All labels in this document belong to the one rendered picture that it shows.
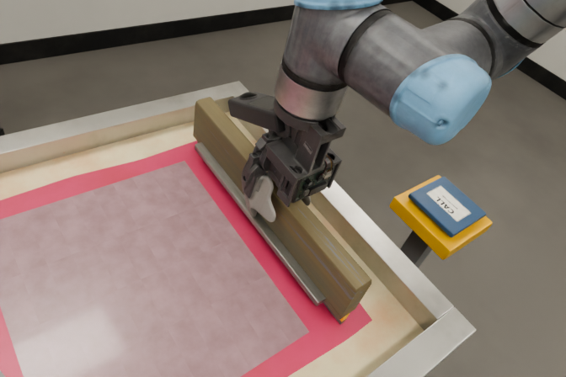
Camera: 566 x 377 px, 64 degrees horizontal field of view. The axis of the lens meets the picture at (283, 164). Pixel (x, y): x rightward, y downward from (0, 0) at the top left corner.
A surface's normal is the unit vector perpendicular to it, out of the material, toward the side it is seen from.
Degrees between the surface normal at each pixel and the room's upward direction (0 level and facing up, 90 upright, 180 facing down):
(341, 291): 91
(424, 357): 0
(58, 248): 0
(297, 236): 91
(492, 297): 0
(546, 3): 97
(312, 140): 91
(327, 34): 73
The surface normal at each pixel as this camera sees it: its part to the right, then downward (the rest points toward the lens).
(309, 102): -0.14, 0.69
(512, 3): -0.76, 0.31
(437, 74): -0.28, -0.25
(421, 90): -0.51, 0.06
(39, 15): 0.58, 0.65
